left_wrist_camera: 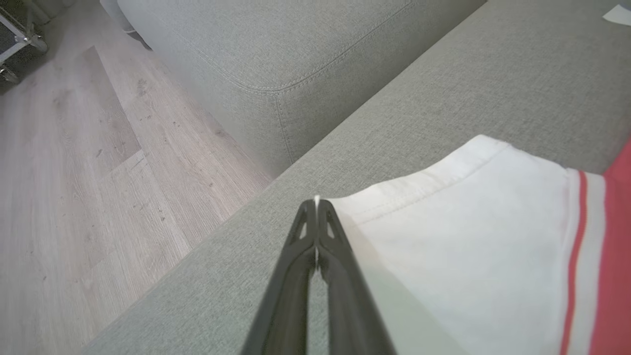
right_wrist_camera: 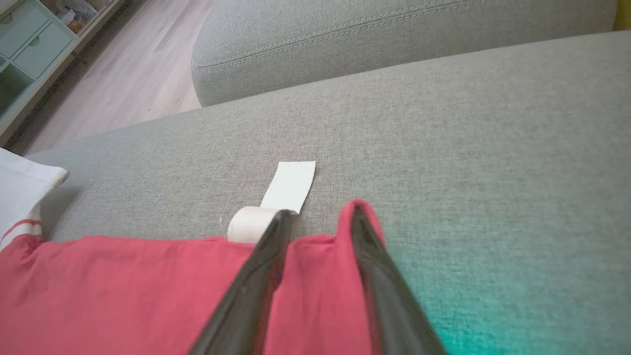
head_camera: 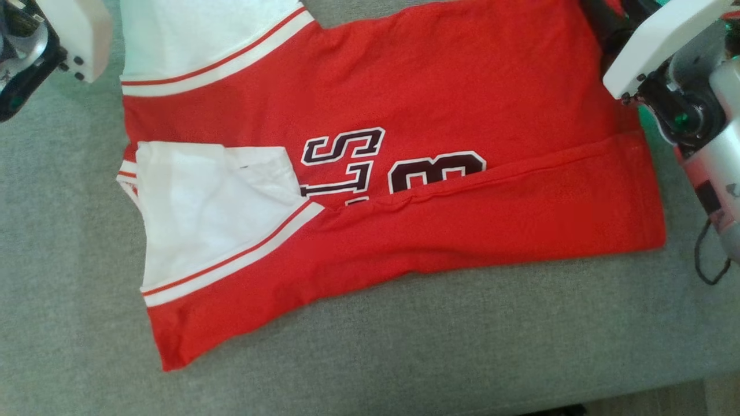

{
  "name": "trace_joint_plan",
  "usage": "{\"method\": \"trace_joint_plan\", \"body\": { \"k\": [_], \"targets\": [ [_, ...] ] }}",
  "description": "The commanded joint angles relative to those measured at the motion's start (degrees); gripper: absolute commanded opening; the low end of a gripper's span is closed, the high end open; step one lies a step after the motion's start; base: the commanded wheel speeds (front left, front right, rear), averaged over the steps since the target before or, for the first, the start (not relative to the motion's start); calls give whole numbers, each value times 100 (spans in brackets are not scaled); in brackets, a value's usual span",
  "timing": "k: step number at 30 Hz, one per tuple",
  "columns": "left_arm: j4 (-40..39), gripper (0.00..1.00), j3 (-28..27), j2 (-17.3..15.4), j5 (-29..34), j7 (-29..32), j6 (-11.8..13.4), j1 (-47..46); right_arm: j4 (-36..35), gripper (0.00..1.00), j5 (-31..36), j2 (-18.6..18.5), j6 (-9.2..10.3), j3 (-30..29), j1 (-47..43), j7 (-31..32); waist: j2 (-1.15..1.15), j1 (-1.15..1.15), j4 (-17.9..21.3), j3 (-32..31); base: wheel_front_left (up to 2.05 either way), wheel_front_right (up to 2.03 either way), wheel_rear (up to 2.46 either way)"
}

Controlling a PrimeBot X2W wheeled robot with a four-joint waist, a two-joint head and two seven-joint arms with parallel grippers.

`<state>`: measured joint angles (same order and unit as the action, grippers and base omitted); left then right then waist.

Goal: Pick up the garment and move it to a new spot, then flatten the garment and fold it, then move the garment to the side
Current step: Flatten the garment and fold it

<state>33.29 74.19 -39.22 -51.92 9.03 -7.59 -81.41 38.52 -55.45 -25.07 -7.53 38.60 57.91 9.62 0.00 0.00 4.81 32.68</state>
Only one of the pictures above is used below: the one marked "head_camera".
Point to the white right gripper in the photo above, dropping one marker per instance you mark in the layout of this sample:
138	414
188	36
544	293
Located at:
653	40

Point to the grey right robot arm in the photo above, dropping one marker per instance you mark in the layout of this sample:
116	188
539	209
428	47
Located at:
722	156

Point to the red shirt with white sleeves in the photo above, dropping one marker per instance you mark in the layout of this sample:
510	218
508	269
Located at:
462	86

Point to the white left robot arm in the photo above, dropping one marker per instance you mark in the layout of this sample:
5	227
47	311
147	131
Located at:
23	52

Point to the large grey sofa seat cushion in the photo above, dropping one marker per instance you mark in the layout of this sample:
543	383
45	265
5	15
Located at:
404	346

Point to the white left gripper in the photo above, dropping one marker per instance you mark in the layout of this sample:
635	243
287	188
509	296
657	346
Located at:
81	29

